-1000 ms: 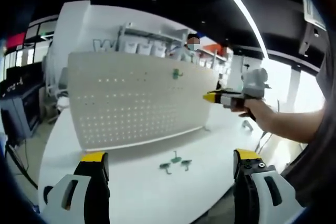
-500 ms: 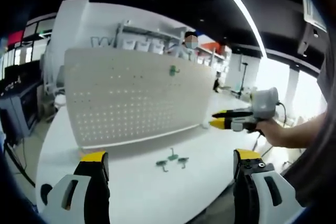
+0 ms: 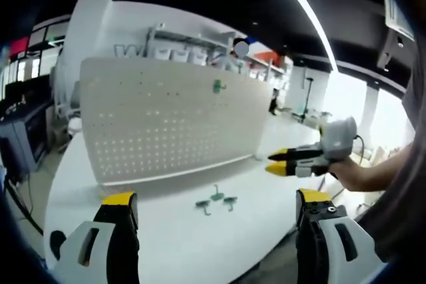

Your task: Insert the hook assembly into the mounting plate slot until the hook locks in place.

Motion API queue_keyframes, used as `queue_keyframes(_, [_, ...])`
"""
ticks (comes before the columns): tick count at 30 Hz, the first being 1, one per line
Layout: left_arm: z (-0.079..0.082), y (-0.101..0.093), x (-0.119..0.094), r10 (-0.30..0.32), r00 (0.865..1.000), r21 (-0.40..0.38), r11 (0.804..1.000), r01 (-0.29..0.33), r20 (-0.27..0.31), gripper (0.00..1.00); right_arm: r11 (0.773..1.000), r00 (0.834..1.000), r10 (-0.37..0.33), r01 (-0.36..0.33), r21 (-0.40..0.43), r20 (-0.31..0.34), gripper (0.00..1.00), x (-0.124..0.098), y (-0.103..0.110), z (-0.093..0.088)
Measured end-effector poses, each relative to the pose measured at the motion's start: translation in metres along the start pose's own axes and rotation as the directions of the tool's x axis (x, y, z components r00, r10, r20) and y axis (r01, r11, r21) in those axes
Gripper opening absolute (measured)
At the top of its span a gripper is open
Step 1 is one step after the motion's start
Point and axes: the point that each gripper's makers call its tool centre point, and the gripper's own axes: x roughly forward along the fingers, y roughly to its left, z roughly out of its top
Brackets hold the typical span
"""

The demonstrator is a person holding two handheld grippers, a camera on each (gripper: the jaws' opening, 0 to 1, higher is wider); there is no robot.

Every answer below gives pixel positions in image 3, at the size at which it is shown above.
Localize black cable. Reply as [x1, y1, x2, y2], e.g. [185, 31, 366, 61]
[354, 134, 367, 165]

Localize green hook assembly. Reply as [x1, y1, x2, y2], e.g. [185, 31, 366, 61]
[210, 184, 225, 202]
[222, 196, 239, 212]
[212, 79, 229, 94]
[194, 199, 212, 215]

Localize grey cabinet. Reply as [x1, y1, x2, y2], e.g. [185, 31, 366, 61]
[0, 104, 56, 178]

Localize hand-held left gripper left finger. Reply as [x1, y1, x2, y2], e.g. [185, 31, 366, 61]
[55, 191, 140, 284]

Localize person's right hand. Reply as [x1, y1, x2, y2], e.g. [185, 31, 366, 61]
[327, 159, 367, 194]

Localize black computer mouse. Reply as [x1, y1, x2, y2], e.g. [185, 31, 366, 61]
[49, 229, 67, 261]

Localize black kick scooter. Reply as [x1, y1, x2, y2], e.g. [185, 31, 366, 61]
[291, 76, 316, 124]

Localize row of white storage bins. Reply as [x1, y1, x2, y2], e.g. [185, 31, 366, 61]
[159, 46, 290, 88]

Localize ceiling light strip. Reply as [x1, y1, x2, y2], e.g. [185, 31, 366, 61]
[264, 0, 340, 74]

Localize white vented device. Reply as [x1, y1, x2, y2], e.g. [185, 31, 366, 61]
[381, 0, 417, 39]

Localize white office chair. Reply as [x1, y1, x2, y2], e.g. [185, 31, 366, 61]
[55, 79, 83, 132]

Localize white perforated mounting plate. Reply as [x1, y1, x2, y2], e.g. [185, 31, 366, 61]
[79, 57, 271, 187]

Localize metal storage shelf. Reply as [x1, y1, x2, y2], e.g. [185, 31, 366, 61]
[146, 23, 294, 92]

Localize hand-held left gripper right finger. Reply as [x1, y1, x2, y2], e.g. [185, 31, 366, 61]
[295, 188, 389, 284]

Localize person's dark clothing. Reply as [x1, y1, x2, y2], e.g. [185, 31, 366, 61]
[357, 47, 426, 261]

